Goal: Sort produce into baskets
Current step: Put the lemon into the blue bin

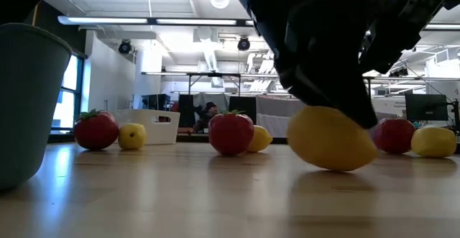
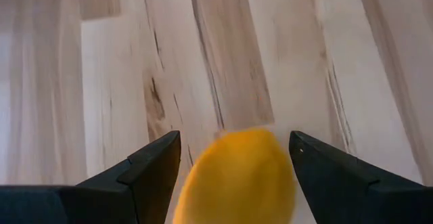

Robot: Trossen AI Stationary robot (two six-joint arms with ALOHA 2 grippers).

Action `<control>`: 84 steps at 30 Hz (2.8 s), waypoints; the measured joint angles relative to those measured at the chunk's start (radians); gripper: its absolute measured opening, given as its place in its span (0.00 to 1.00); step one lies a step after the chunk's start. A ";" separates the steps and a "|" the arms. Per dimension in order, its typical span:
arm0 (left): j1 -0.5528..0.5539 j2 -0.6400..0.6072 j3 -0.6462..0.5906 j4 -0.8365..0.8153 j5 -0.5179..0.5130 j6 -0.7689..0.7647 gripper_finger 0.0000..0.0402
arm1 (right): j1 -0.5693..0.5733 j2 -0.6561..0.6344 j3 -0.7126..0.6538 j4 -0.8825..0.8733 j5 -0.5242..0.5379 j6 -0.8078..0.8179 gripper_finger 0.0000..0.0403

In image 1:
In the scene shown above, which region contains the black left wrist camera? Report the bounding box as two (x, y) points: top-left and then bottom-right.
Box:
(359, 0), (449, 75)

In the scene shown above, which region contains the white plastic basket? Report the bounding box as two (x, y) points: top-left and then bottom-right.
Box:
(114, 109), (181, 146)

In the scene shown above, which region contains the red toy tomato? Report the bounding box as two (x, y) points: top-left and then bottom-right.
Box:
(73, 109), (120, 151)
(208, 110), (255, 157)
(372, 118), (416, 155)

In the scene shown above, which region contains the black ceiling spotlight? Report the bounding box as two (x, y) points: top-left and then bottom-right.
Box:
(389, 66), (410, 78)

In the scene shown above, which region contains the black ceiling dome camera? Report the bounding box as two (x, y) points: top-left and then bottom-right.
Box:
(236, 35), (252, 52)
(118, 39), (132, 55)

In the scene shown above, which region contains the black metal frame stand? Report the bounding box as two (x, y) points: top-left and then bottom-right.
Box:
(188, 71), (242, 97)

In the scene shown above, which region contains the black desktop monitor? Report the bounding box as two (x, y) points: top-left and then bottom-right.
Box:
(405, 93), (450, 122)

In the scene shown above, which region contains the black tall monitor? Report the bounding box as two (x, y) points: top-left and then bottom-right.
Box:
(178, 93), (196, 128)

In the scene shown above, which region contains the teal plastic bin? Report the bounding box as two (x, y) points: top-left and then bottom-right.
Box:
(0, 22), (73, 191)

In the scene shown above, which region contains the black wide monitor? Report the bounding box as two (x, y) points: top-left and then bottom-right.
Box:
(229, 96), (257, 115)

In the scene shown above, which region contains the black ceiling light rail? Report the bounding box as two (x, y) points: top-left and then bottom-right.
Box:
(57, 14), (460, 31)

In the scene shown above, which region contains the white draped table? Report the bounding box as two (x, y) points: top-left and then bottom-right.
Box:
(256, 94), (306, 138)

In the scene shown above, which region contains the yellow toy lemon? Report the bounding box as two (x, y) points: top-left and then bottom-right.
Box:
(411, 126), (458, 159)
(118, 122), (147, 150)
(247, 125), (273, 153)

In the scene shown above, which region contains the orange-yellow toy mango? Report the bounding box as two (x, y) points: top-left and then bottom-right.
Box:
(286, 105), (379, 172)

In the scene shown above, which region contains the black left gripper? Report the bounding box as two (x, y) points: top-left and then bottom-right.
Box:
(278, 0), (382, 129)

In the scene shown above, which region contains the person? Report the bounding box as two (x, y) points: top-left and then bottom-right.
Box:
(193, 101), (221, 133)

